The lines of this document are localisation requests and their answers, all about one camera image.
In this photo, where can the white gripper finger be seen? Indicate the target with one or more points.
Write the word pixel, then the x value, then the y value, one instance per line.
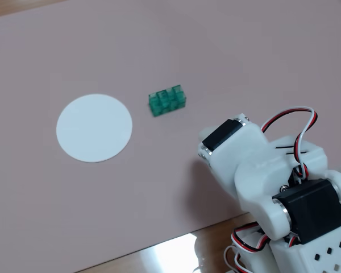
pixel 204 136

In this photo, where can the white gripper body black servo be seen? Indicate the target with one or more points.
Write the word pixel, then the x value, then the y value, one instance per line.
pixel 219 133

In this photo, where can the teal lego brick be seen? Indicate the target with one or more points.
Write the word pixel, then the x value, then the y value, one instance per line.
pixel 166 101

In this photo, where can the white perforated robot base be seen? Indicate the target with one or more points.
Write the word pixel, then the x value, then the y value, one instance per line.
pixel 315 256

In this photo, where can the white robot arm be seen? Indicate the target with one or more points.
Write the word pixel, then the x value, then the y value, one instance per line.
pixel 258 176

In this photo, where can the white paper circle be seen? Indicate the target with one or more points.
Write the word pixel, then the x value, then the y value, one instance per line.
pixel 93 128

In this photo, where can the pink table mat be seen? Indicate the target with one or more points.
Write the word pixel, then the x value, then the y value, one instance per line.
pixel 74 199

